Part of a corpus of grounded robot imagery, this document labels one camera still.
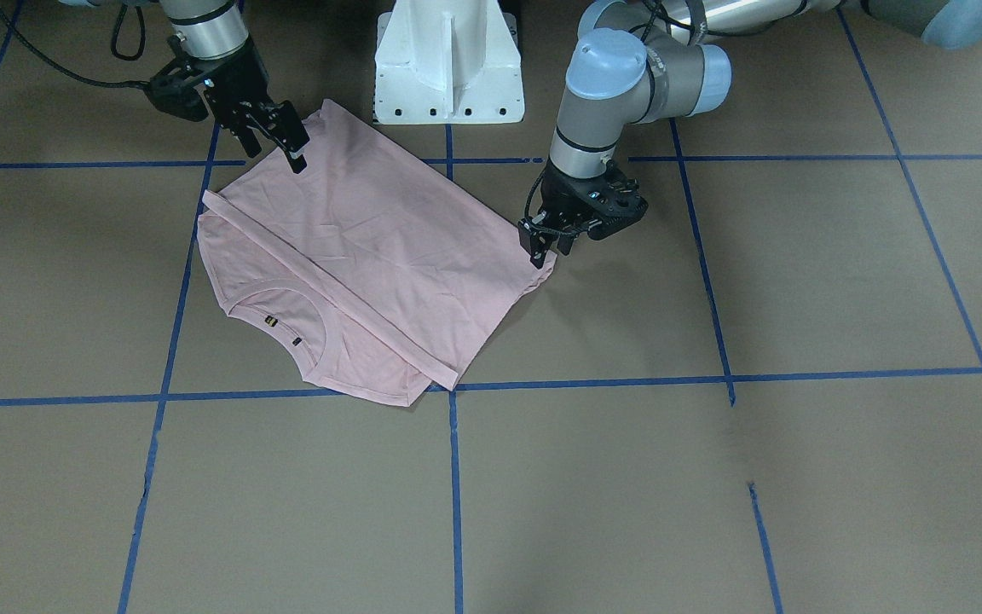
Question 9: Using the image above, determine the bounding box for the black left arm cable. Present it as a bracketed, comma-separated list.
[523, 162, 553, 224]

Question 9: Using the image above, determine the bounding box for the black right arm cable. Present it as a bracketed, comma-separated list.
[0, 0, 159, 90]

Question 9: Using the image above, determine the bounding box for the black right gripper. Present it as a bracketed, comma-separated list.
[147, 38, 310, 174]

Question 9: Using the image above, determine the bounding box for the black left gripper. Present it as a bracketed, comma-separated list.
[518, 160, 650, 269]

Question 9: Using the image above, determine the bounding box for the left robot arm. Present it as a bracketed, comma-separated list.
[517, 1, 846, 269]

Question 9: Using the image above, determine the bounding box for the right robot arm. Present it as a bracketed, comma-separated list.
[77, 1, 310, 172]

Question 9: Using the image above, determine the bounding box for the pink Snoopy t-shirt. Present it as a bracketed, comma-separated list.
[196, 100, 553, 407]

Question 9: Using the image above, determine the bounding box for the white pedestal column with base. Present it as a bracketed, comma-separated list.
[372, 1, 526, 125]

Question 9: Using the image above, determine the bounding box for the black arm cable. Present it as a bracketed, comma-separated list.
[0, 0, 159, 90]
[523, 162, 553, 224]

